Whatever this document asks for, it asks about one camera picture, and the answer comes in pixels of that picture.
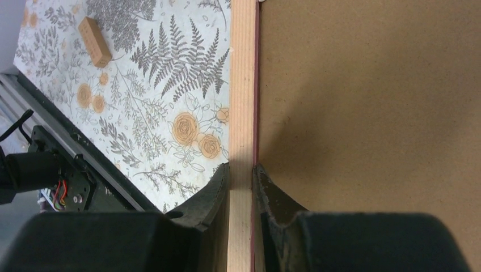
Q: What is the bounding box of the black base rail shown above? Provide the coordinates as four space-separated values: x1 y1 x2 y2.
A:
1 73 159 212

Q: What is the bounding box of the small wooden block lower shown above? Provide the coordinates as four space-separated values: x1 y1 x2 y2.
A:
78 17 112 68

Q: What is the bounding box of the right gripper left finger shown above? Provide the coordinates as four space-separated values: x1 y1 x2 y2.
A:
1 163 230 271

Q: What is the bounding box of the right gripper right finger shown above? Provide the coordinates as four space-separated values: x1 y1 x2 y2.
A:
253 164 470 271

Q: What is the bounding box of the brown cardboard backing board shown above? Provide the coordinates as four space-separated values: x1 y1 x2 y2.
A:
259 1 480 271

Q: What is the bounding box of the wooden picture frame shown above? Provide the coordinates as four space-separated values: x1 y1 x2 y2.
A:
227 1 259 271

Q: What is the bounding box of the floral patterned table mat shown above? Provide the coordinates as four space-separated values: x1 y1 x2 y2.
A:
14 1 231 212

